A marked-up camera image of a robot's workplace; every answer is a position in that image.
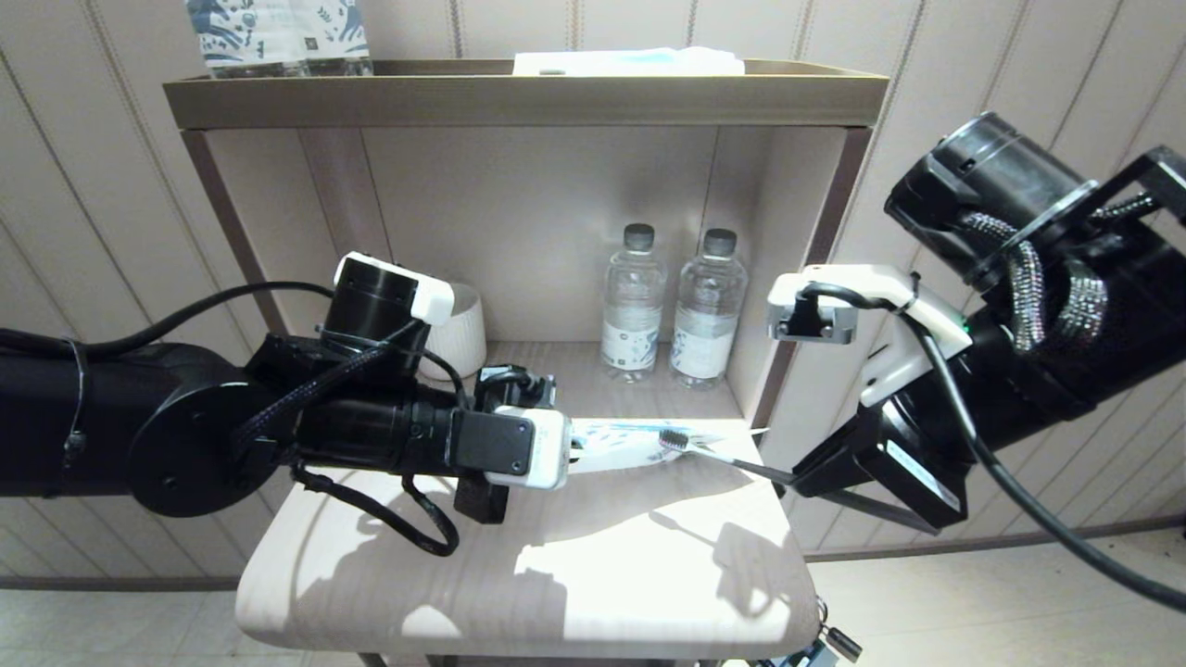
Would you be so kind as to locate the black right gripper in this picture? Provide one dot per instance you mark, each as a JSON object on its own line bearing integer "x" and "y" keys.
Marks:
{"x": 917, "y": 472}

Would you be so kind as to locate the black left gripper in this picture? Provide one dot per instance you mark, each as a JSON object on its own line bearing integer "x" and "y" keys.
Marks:
{"x": 491, "y": 445}

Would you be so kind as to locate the grey toothbrush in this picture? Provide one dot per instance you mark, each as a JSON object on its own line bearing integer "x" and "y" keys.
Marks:
{"x": 741, "y": 465}

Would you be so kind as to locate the white floral zip pouch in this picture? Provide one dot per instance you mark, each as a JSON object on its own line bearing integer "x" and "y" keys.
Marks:
{"x": 621, "y": 445}

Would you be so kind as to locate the white ribbed mug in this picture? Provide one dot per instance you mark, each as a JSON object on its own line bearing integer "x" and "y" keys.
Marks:
{"x": 463, "y": 338}

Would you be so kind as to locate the clear water bottle grey cap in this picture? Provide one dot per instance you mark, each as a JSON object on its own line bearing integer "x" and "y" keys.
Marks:
{"x": 633, "y": 310}
{"x": 707, "y": 315}

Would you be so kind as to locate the beige wooden shelf unit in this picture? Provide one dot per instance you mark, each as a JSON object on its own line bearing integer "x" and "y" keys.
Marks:
{"x": 528, "y": 100}

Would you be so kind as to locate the white blue packet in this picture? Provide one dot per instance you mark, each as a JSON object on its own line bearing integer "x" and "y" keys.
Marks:
{"x": 630, "y": 63}

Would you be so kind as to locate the water bottle blue patterned label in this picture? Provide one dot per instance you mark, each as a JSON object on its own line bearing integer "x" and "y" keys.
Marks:
{"x": 338, "y": 32}

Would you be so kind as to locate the floral pouches on top shelf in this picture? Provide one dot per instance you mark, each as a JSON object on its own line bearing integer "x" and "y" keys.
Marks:
{"x": 246, "y": 32}

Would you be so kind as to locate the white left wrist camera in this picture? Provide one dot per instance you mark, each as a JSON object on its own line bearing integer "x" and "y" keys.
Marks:
{"x": 551, "y": 449}

